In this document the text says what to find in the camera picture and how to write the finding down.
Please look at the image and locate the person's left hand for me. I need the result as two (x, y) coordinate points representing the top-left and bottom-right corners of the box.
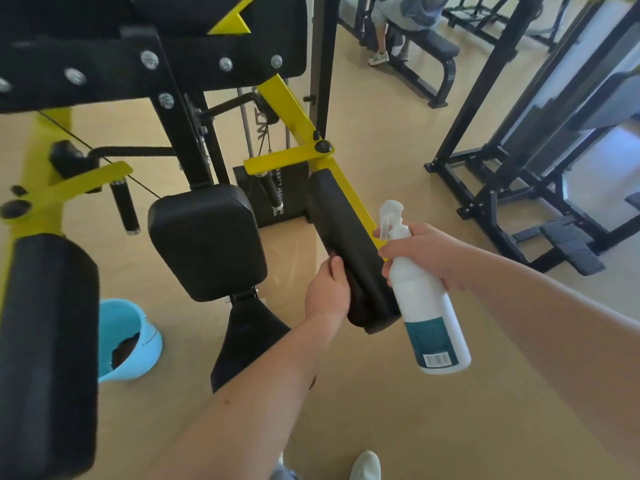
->
(304, 255), (352, 326)

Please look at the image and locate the person's right hand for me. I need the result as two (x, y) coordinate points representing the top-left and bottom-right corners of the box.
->
(372, 222), (469, 292)

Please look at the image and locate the black cleaning cloth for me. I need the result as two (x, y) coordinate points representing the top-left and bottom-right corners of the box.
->
(345, 272), (402, 336)

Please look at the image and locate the white spray bottle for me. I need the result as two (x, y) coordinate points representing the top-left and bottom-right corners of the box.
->
(377, 200), (472, 375)

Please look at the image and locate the person's left forearm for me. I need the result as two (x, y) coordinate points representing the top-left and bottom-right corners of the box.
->
(142, 311), (351, 480)

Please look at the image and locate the person's right forearm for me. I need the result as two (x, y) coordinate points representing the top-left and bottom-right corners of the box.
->
(448, 243), (640, 476)

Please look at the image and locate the black weight stack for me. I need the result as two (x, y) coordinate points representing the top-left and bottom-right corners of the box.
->
(232, 162), (312, 228)

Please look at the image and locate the black seat cushion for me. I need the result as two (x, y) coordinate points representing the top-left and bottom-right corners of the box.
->
(210, 290), (292, 394)

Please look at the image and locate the black square cushion pad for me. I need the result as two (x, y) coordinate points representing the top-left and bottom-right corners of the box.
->
(147, 184), (269, 303)

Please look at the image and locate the light blue bucket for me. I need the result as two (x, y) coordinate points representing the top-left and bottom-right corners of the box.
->
(97, 299), (164, 384)

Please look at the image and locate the dark cloth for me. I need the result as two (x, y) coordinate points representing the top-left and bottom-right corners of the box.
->
(111, 331), (142, 370)

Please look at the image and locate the black gym rack machine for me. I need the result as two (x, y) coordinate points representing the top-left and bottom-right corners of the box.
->
(424, 0), (640, 275)

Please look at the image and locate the black foot plate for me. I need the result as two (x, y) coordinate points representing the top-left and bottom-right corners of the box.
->
(539, 221), (607, 275)

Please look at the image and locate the black weight bench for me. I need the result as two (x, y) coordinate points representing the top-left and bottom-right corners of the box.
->
(386, 19), (461, 109)

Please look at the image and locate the black back rest pad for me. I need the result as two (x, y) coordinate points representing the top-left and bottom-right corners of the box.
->
(0, 0), (308, 115)

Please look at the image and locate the black handle grip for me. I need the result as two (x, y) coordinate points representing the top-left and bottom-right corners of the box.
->
(110, 178), (141, 236)
(257, 170), (284, 215)

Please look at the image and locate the yellow black gym machine frame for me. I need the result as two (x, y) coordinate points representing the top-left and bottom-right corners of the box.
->
(0, 0), (391, 315)

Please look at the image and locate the thin black cable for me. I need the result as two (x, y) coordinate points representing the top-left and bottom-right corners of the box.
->
(37, 111), (162, 199)

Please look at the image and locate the black gym equipment frame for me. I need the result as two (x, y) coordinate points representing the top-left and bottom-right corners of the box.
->
(442, 0), (573, 51)

